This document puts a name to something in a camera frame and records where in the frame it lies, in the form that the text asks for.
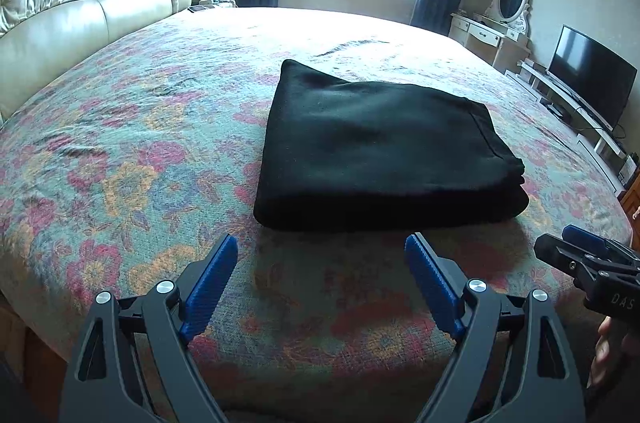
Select floral bedspread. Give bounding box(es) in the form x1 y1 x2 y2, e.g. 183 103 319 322
0 6 635 423

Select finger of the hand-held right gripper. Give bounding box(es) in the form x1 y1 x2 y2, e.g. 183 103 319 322
533 233 601 280
561 224 640 263

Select black television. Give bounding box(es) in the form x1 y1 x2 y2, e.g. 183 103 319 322
546 24 640 131

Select black pants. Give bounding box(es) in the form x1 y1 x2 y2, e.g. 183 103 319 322
253 59 530 233

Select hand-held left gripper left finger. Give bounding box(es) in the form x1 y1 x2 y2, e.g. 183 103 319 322
59 234 239 423

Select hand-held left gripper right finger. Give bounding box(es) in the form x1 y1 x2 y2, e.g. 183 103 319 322
404 233 587 423

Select cream tufted leather headboard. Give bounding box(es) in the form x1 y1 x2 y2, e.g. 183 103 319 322
0 0 196 124

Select brown wooden cabinet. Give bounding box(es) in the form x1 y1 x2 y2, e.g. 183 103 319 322
619 170 640 224

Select person's right hand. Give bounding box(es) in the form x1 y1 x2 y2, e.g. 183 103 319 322
589 315 640 391

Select cream dressing table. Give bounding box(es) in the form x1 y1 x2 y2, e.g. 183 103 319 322
448 12 531 74

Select white television stand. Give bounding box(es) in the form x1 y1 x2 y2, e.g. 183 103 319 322
505 58 631 194

